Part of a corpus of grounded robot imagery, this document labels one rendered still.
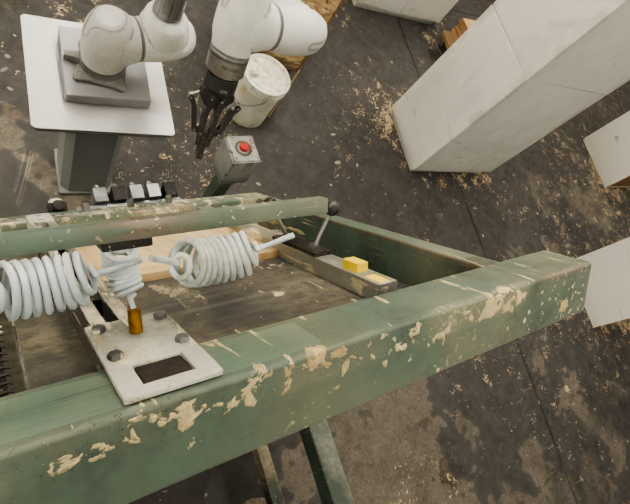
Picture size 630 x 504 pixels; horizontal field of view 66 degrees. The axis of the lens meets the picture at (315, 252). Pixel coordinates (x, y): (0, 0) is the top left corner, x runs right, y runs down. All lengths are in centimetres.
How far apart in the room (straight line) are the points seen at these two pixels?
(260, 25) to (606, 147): 506
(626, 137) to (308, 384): 540
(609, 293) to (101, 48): 396
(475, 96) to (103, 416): 313
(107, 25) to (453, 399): 272
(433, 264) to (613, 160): 476
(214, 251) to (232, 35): 61
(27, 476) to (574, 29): 298
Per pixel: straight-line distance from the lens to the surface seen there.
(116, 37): 190
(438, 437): 320
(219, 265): 62
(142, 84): 212
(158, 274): 115
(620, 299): 455
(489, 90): 334
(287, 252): 123
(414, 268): 123
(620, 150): 583
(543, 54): 317
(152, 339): 61
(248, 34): 112
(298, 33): 120
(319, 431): 184
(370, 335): 62
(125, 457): 52
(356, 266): 102
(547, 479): 384
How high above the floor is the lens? 241
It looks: 54 degrees down
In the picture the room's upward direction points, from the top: 52 degrees clockwise
